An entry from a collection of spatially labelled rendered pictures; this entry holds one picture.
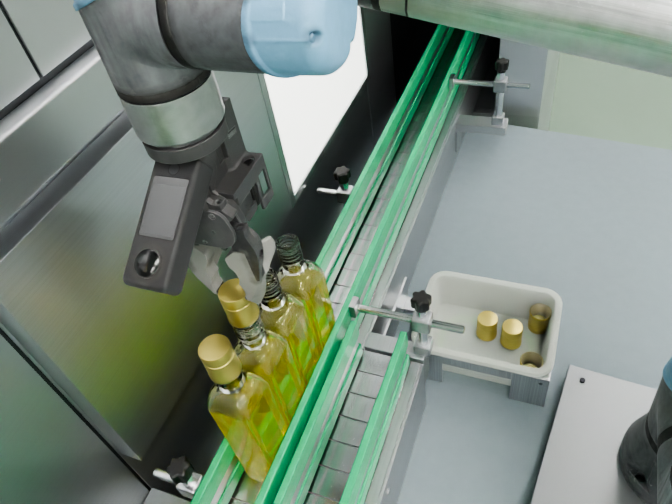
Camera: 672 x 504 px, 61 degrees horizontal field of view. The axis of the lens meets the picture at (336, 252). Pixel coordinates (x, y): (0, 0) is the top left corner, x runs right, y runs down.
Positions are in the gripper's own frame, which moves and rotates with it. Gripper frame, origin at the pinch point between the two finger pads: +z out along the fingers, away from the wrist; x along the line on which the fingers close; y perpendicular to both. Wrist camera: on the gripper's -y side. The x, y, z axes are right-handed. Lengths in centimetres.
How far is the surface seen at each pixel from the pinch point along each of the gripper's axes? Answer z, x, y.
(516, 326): 36, -27, 30
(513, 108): 41, -17, 101
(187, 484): 19.9, 5.3, -14.1
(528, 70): 30, -20, 101
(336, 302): 29.6, 1.3, 22.9
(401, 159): 30, 1, 62
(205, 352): 1.3, 0.5, -6.5
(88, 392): 4.1, 12.2, -12.8
